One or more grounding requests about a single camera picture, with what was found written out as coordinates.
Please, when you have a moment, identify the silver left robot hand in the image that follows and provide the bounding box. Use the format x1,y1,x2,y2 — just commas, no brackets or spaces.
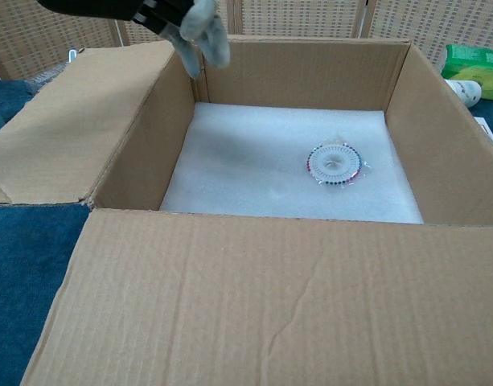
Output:
36,0,232,78

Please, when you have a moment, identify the brown cardboard box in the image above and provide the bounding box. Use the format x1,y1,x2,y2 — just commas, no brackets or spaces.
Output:
0,34,493,386

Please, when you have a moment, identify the small white red-printed box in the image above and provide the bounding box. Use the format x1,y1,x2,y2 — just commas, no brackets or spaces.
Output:
473,116,493,154

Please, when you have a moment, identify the white foam sheet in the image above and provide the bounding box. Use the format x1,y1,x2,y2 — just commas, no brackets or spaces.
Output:
159,101,425,225

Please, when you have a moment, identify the clear bag of nuts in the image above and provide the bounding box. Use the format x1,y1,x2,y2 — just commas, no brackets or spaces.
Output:
27,66,66,96

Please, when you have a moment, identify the wheel of coloured pins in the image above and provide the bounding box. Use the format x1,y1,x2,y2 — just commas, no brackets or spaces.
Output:
303,138,372,190

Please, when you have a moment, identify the woven bamboo folding screen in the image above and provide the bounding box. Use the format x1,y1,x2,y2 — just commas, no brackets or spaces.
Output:
0,0,493,81

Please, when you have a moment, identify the stack of white paper cups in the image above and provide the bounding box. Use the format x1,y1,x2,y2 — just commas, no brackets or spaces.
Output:
445,79,483,108

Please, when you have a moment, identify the green tissue pack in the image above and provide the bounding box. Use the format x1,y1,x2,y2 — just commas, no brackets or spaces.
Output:
441,43,493,101

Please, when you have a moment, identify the teal blue table cover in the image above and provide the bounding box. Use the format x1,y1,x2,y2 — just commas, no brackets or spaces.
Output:
0,78,493,386

